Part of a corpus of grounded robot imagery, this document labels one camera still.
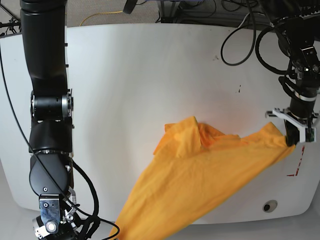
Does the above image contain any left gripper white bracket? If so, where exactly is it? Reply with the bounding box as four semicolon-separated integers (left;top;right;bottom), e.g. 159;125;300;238
265;108;318;147

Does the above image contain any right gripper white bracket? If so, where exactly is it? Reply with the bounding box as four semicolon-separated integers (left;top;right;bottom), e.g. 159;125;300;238
31;192;83;240

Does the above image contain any yellow orange T-shirt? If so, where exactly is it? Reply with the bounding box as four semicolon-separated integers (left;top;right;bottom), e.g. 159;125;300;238
110;116;295;240

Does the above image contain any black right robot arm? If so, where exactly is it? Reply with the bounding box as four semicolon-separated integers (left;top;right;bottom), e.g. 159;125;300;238
20;0;79;240

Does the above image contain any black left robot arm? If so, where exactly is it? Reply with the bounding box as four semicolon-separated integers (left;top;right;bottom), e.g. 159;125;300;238
255;0;320;147

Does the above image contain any red tape rectangle marking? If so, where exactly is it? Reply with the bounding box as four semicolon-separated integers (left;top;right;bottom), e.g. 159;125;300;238
287;145;306;177

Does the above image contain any right grey table grommet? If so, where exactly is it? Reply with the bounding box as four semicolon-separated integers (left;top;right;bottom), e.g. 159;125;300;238
262;199;278;213

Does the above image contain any black tripod stand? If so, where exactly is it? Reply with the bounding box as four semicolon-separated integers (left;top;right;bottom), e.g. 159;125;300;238
0;3;22;38

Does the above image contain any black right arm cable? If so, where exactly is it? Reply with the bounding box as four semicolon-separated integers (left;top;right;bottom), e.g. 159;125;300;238
0;44;121;240

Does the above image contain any white floor cable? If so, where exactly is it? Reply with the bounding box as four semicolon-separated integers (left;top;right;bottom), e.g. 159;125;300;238
237;10;253;29

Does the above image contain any yellow floor cable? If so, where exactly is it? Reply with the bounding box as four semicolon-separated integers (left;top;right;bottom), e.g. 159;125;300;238
79;9;124;27

